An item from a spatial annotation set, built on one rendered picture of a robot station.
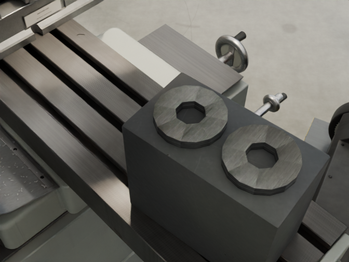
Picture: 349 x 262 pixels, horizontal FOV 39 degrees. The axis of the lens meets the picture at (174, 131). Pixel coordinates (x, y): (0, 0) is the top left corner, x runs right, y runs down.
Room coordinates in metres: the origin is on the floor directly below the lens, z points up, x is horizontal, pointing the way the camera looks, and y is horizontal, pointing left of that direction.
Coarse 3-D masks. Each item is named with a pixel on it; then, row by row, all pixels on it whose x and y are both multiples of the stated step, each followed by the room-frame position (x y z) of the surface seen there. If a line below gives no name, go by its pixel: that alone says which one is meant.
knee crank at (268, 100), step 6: (264, 96) 0.97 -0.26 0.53; (270, 96) 0.96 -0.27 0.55; (276, 96) 0.97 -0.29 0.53; (282, 96) 0.98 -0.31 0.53; (264, 102) 0.96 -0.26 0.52; (270, 102) 0.95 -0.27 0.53; (276, 102) 0.94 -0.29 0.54; (264, 108) 0.93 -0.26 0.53; (270, 108) 0.93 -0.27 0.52; (276, 108) 0.93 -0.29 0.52; (258, 114) 0.90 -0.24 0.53
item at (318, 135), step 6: (318, 120) 1.00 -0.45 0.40; (312, 126) 0.97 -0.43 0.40; (318, 126) 0.97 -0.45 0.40; (324, 126) 0.97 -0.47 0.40; (312, 132) 0.95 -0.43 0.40; (318, 132) 0.95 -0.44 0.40; (324, 132) 0.95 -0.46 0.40; (306, 138) 0.92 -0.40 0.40; (312, 138) 0.92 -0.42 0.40; (318, 138) 0.92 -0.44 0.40; (324, 138) 0.92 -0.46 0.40; (312, 144) 0.90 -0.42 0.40; (318, 144) 0.90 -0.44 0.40; (324, 144) 0.90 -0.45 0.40; (324, 150) 0.88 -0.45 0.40
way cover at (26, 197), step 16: (0, 128) 0.57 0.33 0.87; (0, 144) 0.53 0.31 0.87; (16, 144) 0.53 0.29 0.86; (0, 160) 0.49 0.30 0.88; (16, 160) 0.49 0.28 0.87; (32, 160) 0.50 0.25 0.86; (0, 176) 0.45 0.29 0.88; (16, 176) 0.46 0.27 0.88; (32, 176) 0.46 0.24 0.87; (48, 176) 0.47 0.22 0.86; (0, 192) 0.42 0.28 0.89; (16, 192) 0.42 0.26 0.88; (32, 192) 0.43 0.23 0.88; (48, 192) 0.43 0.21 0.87; (0, 208) 0.38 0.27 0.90; (16, 208) 0.39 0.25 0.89
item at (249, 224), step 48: (192, 96) 0.41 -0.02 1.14; (144, 144) 0.35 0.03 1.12; (192, 144) 0.34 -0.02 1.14; (240, 144) 0.34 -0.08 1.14; (288, 144) 0.34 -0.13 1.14; (144, 192) 0.35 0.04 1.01; (192, 192) 0.30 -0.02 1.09; (240, 192) 0.28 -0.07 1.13; (288, 192) 0.28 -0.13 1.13; (192, 240) 0.30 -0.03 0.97; (240, 240) 0.26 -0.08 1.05; (288, 240) 0.30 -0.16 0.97
